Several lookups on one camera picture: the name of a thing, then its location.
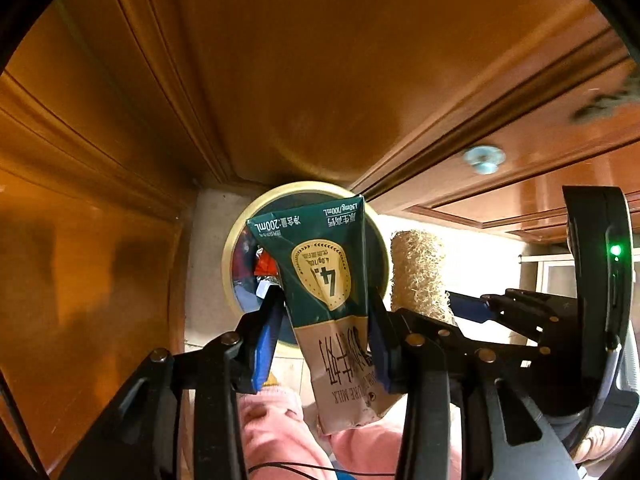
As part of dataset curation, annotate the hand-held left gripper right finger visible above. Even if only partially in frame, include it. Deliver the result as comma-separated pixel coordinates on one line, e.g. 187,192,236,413
367,300,581,480

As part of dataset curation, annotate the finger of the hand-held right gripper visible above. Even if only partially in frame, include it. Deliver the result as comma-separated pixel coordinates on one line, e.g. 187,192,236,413
446,287,582,334
395,307,552,369

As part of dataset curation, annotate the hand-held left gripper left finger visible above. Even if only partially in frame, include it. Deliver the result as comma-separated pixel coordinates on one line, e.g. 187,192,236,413
57,282,287,480

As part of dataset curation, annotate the beige loofah sponge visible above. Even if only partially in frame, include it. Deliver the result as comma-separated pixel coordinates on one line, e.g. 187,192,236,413
390,230,456,328

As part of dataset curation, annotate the green tan milk carton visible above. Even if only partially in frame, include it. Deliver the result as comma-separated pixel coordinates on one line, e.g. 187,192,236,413
246,195,401,436

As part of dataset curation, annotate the round cream trash bin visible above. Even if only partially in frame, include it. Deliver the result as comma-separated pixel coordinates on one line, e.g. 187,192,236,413
221,182,391,348

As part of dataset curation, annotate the person's right hand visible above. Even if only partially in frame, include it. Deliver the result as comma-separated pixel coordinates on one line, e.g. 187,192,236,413
570,425,630,464

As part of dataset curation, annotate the aluminium glass cabinet door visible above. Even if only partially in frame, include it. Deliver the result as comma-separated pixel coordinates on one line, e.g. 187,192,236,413
517,255,577,302

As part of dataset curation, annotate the person's right leg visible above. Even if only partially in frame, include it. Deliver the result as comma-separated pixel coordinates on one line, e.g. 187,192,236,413
320,400,463,480

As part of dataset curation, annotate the person's leg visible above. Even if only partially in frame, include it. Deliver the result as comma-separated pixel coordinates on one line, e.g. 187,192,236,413
320,400,463,480
235,385,333,480

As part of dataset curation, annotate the person's left leg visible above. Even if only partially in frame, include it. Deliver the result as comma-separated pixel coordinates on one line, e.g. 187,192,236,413
235,385,333,480

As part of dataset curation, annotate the metal cabinet knob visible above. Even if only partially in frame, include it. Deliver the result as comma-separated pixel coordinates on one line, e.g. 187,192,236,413
462,145,502,175

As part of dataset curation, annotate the blurred grey-green clump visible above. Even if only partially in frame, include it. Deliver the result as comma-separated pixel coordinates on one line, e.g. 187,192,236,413
570,72,640,127

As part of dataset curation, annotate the thin black cable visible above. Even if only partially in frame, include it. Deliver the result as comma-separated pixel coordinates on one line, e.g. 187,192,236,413
247,461,401,479

